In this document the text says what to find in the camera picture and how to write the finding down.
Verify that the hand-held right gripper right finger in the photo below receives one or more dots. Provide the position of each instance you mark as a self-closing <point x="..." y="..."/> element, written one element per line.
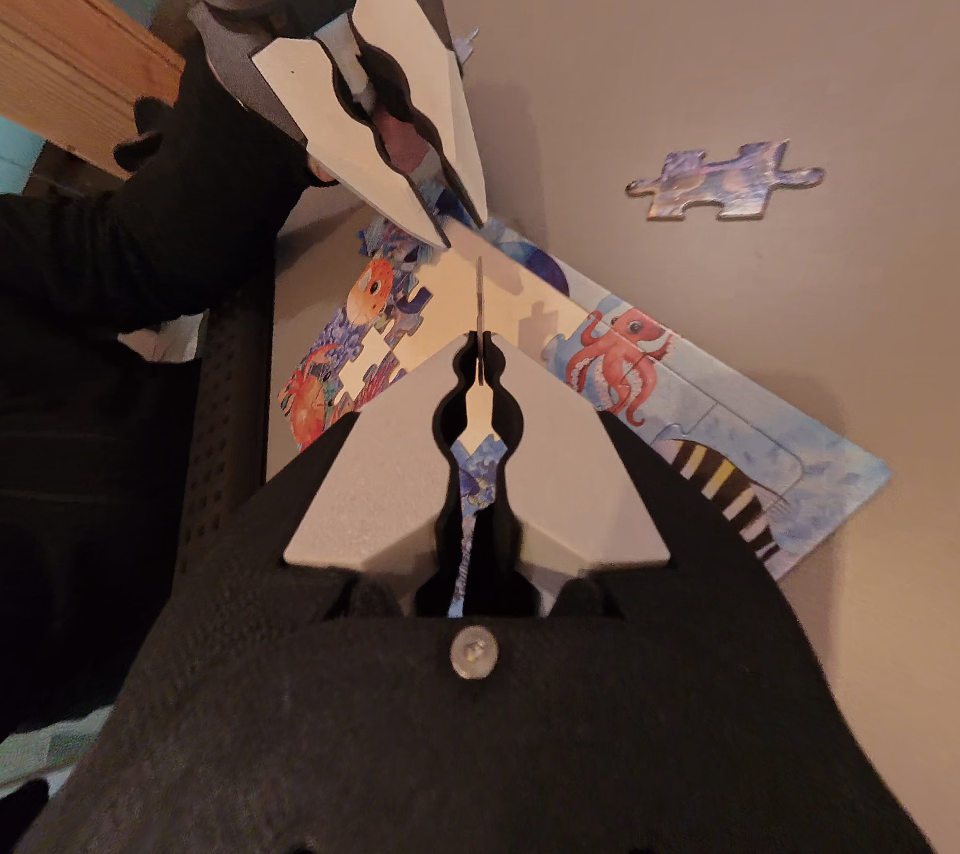
<point x="585" y="494"/>

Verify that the person's left hand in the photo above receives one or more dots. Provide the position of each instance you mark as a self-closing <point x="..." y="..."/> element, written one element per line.
<point x="401" y="138"/>

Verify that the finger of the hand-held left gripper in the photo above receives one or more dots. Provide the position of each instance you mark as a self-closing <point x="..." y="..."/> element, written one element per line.
<point x="427" y="44"/>
<point x="330" y="134"/>

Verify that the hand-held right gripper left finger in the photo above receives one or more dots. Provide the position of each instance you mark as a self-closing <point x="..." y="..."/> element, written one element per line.
<point x="367" y="494"/>

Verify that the sea animals jigsaw puzzle board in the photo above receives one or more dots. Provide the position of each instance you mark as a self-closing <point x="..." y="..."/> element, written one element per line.
<point x="750" y="434"/>

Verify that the white crumpled paper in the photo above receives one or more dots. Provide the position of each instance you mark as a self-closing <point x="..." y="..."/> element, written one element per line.
<point x="165" y="336"/>

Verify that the white blue striped puzzle piece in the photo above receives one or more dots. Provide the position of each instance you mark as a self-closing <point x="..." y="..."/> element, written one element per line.
<point x="466" y="44"/>

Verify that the striped purple coral puzzle piece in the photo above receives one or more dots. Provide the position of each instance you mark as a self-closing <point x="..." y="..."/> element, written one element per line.
<point x="386" y="235"/>

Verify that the person's left forearm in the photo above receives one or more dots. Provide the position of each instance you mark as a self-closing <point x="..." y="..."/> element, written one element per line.
<point x="150" y="216"/>

